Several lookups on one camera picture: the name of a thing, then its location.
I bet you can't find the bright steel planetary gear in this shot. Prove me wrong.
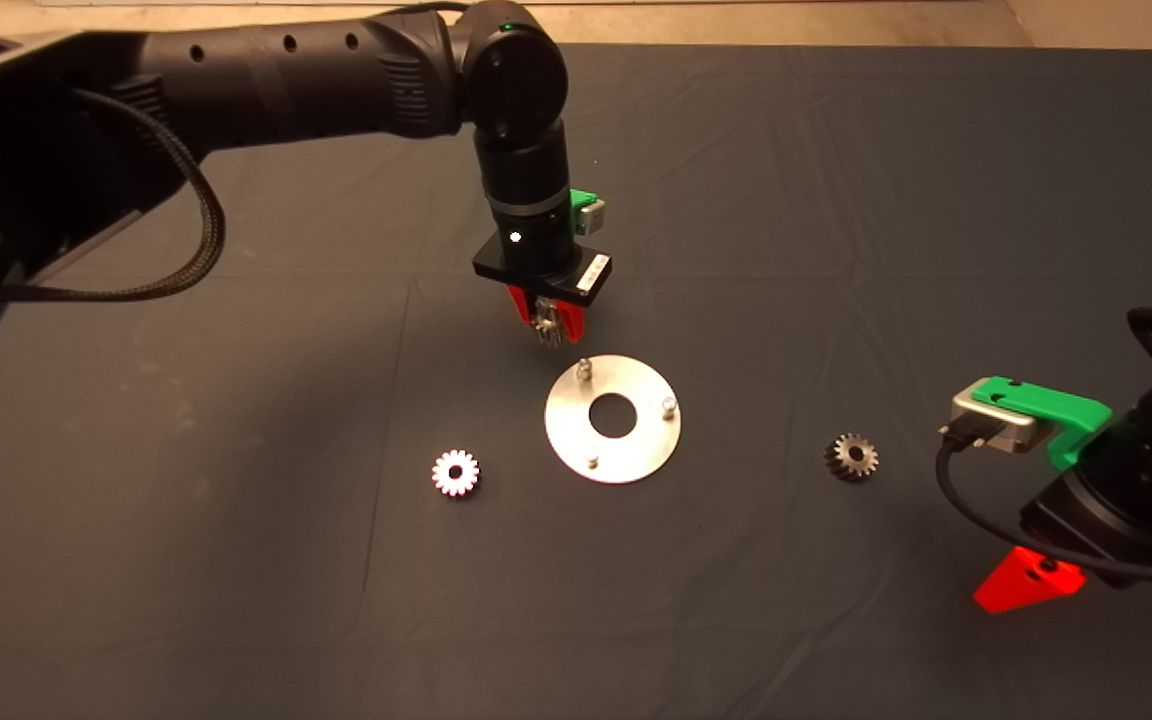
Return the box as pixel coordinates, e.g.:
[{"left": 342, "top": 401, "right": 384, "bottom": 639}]
[{"left": 432, "top": 449, "right": 482, "bottom": 498}]

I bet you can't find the silver right camera box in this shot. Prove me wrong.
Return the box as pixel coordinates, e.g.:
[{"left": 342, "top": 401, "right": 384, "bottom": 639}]
[{"left": 950, "top": 388, "right": 1042, "bottom": 454}]

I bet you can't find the green right camera mount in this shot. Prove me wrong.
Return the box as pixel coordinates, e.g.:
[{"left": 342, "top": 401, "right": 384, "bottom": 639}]
[{"left": 971, "top": 376, "right": 1113, "bottom": 471}]

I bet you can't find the round metal carrier plate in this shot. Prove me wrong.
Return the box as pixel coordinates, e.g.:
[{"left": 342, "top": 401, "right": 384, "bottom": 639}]
[{"left": 544, "top": 354, "right": 682, "bottom": 485}]

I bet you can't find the dark steel planetary gear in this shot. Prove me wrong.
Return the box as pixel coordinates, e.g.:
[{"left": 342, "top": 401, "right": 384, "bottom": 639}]
[{"left": 823, "top": 432, "right": 878, "bottom": 484}]

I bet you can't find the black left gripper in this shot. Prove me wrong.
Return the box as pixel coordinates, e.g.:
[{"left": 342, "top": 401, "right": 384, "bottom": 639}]
[{"left": 472, "top": 205, "right": 613, "bottom": 344}]

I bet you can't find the black right camera cable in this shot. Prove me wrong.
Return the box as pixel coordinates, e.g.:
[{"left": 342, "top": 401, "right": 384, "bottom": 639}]
[{"left": 936, "top": 425, "right": 1152, "bottom": 589}]

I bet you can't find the dark grey table cloth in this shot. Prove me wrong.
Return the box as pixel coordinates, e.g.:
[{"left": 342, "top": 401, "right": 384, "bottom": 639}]
[{"left": 0, "top": 37, "right": 1152, "bottom": 720}]

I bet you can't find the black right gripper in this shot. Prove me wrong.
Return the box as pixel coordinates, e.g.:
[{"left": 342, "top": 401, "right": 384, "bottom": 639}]
[{"left": 972, "top": 405, "right": 1152, "bottom": 614}]

